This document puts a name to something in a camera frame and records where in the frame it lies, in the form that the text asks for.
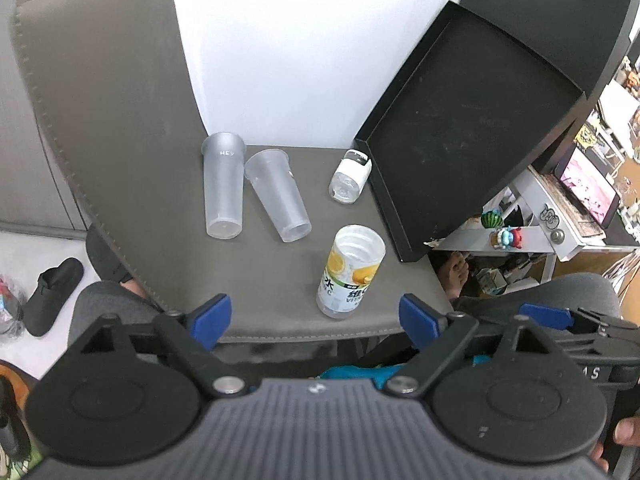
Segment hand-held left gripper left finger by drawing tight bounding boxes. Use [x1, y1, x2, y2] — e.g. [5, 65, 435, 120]
[80, 294, 251, 397]

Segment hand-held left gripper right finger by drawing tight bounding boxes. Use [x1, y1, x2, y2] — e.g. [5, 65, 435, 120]
[385, 294, 551, 397]

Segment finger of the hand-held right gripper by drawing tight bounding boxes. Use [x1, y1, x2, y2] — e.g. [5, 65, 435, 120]
[550, 332, 640, 362]
[520, 302, 640, 342]

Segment frosted clear plastic cup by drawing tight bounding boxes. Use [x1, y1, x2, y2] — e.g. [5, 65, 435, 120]
[243, 148, 313, 244]
[201, 131, 247, 240]

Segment person's right hand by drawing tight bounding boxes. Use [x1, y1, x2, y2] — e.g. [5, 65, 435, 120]
[590, 415, 640, 473]

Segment person's bare foot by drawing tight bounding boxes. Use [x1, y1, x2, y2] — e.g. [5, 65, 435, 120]
[434, 251, 471, 302]

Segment small cardboard box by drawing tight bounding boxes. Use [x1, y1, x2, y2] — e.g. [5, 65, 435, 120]
[474, 267, 507, 295]

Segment white desk shelf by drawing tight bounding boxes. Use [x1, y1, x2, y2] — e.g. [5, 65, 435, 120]
[432, 165, 610, 286]

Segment clear bottle, yellow lemon label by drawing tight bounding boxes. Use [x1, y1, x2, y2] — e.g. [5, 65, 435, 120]
[315, 225, 387, 321]

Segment teal cloth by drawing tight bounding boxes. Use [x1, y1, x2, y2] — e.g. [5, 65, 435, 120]
[319, 354, 417, 387]

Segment small colourful figurine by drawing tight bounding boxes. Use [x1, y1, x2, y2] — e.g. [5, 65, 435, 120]
[490, 226, 525, 251]

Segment person's left leg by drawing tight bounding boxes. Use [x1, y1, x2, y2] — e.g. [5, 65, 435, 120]
[67, 280, 168, 358]

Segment black shoe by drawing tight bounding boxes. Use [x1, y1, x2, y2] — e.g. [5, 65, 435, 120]
[86, 225, 135, 285]
[22, 257, 85, 338]

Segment laptop with pink screen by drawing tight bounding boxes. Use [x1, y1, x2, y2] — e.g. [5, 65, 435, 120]
[554, 145, 622, 229]

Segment small clear bottle, black-white label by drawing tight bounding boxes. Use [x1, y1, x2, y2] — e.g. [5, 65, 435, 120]
[328, 149, 373, 205]

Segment black shallow tray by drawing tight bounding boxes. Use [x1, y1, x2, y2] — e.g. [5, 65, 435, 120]
[353, 0, 587, 264]

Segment clear plastic bag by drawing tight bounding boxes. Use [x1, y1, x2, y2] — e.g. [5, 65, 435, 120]
[0, 274, 26, 342]

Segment grey leather mat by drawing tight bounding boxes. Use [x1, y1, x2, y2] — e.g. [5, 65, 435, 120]
[10, 0, 453, 343]

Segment black board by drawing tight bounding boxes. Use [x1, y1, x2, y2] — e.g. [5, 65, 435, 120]
[457, 0, 638, 173]

